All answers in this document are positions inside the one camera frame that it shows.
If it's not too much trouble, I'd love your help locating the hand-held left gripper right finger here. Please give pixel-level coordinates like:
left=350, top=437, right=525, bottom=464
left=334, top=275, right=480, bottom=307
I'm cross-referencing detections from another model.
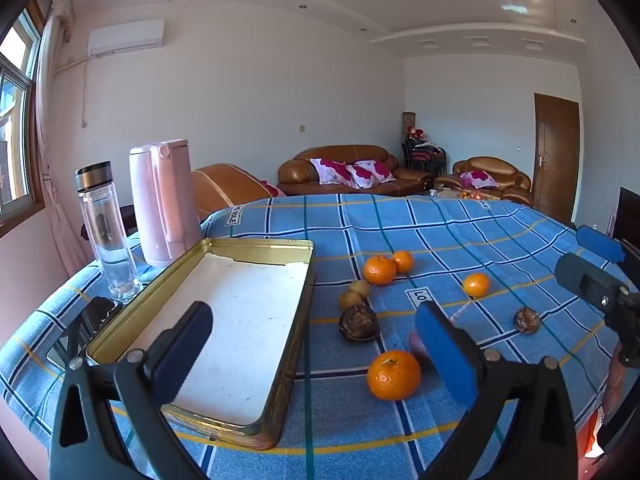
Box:
left=414, top=301, right=578, bottom=480

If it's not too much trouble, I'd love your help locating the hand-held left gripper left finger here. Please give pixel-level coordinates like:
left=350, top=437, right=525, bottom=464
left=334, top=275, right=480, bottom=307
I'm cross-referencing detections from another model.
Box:
left=48, top=301, right=214, bottom=480

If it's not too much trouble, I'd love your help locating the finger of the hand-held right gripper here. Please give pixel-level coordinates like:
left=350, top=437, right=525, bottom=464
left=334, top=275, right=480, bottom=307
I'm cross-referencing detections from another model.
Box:
left=575, top=225, right=640, bottom=273
left=554, top=252, right=640, bottom=323

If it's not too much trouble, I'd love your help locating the window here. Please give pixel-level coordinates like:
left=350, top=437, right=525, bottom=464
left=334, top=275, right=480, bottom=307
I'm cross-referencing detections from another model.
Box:
left=0, top=10, right=46, bottom=221

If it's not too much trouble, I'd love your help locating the blue checked tablecloth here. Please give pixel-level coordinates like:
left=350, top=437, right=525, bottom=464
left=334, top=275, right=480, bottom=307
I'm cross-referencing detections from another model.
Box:
left=0, top=192, right=640, bottom=480

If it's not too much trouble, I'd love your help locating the black television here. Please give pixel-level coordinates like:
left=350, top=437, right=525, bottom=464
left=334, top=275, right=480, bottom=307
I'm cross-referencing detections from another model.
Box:
left=612, top=186, right=640, bottom=246

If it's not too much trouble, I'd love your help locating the clear glass bottle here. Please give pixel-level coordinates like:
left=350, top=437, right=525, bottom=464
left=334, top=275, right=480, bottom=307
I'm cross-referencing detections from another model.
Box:
left=75, top=161, right=143, bottom=303

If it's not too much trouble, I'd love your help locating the white air conditioner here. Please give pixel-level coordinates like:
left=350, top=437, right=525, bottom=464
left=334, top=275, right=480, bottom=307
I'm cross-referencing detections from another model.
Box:
left=87, top=19, right=166, bottom=56

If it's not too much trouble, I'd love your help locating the gold metal tin tray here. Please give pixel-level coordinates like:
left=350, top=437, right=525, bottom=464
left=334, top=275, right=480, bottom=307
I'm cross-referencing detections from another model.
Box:
left=85, top=237, right=316, bottom=451

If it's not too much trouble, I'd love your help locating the large dark brown fruit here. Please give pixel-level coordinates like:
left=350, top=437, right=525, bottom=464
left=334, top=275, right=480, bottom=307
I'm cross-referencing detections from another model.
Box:
left=338, top=305, right=379, bottom=344

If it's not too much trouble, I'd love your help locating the pink curtain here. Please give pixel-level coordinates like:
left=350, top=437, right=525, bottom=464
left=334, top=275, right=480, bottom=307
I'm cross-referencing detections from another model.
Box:
left=32, top=0, right=91, bottom=271

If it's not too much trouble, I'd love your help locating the long brown leather sofa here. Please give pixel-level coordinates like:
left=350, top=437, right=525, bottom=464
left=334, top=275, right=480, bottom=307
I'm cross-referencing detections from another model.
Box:
left=277, top=145, right=433, bottom=197

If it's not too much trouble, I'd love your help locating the stack of dark chairs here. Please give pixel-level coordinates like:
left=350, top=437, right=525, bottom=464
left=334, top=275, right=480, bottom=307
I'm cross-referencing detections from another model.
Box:
left=402, top=137, right=447, bottom=176

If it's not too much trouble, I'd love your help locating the pink electric kettle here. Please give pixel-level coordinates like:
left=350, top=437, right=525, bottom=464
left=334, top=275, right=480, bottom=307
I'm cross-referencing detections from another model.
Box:
left=129, top=140, right=203, bottom=267

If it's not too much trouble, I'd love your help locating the brown leather armchair with cushion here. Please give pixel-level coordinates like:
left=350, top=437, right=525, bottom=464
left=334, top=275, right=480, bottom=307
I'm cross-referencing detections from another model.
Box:
left=434, top=156, right=533, bottom=206

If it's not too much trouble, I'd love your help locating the black smartphone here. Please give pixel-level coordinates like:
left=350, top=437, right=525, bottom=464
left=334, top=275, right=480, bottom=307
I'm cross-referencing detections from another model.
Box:
left=46, top=296, right=123, bottom=373

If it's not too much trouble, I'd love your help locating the brown wooden door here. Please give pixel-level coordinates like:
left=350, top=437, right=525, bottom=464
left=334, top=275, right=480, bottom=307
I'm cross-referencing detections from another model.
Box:
left=532, top=92, right=581, bottom=211

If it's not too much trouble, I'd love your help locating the small floral pink cushion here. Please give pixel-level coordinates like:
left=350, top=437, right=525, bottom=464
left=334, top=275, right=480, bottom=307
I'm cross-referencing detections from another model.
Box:
left=460, top=170, right=501, bottom=188

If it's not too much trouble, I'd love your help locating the cluttered coffee table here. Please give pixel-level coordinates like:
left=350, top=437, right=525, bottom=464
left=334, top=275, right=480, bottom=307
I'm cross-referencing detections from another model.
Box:
left=430, top=187, right=501, bottom=201

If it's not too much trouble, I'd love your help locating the small dark brown fruit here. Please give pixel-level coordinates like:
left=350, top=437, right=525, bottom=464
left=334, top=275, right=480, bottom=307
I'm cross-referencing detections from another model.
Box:
left=513, top=306, right=541, bottom=334

